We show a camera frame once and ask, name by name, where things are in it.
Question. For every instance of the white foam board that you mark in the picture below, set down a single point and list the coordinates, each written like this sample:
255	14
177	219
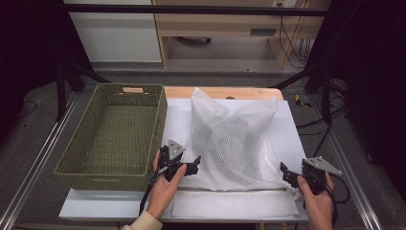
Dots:
178	118

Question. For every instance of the green woven basket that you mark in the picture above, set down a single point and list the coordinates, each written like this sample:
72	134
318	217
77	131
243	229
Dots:
111	143

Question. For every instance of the black curtain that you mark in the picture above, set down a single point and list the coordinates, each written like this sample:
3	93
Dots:
25	48
376	80

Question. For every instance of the black metal stand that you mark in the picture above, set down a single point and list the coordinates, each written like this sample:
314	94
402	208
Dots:
60	92
325	96

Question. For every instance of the person's left hand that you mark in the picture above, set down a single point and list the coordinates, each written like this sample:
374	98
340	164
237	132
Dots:
162	195

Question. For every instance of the black horizontal bar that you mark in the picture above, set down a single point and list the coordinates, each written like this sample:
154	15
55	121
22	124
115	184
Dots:
191	9

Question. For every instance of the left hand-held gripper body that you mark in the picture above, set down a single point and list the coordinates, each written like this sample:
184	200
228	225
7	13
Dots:
169	159

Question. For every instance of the blue denim jeans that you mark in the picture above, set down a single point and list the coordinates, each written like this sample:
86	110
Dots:
230	137

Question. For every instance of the metal floor rail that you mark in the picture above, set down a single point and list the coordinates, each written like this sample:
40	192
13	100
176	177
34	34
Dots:
38	166
357	191

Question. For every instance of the yellow black tool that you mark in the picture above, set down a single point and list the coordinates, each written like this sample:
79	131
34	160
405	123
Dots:
301	101

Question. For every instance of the white cabinet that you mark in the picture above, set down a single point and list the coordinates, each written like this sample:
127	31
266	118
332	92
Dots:
115	38

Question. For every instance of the light wooden desk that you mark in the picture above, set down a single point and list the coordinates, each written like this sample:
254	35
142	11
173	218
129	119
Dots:
217	25

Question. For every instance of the person's right hand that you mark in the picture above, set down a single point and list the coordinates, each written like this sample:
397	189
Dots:
319	211

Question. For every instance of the white mesh laundry bag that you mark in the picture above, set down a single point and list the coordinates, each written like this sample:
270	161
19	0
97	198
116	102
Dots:
255	111

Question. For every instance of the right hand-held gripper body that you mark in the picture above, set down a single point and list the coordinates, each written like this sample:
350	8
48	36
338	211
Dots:
316	179

